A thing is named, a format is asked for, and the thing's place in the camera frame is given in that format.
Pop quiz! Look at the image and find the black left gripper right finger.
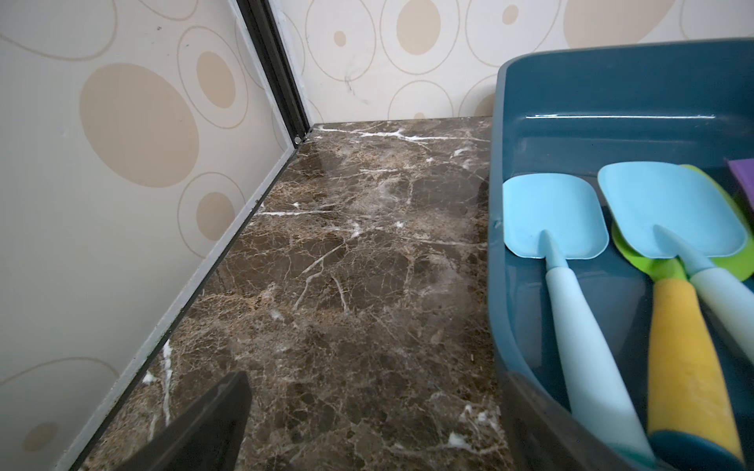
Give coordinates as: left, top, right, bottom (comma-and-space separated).
501, 372, 634, 470

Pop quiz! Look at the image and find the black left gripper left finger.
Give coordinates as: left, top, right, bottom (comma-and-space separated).
119, 371, 253, 471

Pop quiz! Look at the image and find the blue shovel light blue handle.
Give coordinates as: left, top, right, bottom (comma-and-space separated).
598, 161, 753, 358

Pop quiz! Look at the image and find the purple shovel pink handle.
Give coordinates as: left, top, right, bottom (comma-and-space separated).
726, 158, 754, 213

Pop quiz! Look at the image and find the black corner frame post left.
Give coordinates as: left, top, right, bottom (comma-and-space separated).
237, 0, 311, 147

